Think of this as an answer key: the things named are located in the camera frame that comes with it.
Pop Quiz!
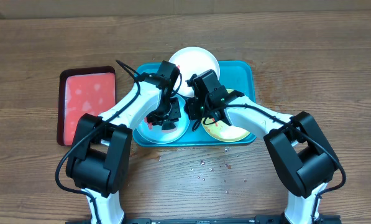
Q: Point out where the light blue plate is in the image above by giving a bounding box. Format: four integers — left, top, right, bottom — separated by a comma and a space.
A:
133, 95, 190, 146

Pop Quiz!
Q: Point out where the yellow green plate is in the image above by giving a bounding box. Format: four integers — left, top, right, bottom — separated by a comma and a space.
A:
200, 88, 251, 143

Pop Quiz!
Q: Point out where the white plate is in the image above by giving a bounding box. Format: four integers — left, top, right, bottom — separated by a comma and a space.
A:
169, 47, 220, 98

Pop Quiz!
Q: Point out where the black and pink sponge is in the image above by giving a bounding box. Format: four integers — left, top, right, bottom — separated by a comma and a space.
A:
162, 121, 176, 131

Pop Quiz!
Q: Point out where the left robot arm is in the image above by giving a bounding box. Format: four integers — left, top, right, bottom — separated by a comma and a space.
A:
55, 60, 181, 223

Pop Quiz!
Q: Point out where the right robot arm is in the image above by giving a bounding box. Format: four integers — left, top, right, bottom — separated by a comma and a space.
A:
185, 70, 346, 223

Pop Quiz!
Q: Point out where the teal plastic serving tray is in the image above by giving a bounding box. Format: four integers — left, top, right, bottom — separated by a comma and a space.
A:
133, 60, 256, 147

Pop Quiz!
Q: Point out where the dark red rectangular tray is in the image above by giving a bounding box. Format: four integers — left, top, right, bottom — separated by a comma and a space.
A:
57, 66, 116, 146

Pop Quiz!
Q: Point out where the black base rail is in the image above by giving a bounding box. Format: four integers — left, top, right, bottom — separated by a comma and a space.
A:
65, 214, 342, 224

